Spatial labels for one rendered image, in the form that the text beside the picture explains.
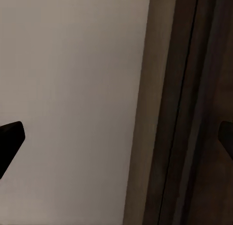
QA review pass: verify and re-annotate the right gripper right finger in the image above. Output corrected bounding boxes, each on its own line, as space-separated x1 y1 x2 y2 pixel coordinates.
217 121 233 160

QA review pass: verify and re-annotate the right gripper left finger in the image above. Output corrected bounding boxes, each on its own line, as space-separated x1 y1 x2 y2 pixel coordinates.
0 121 25 180

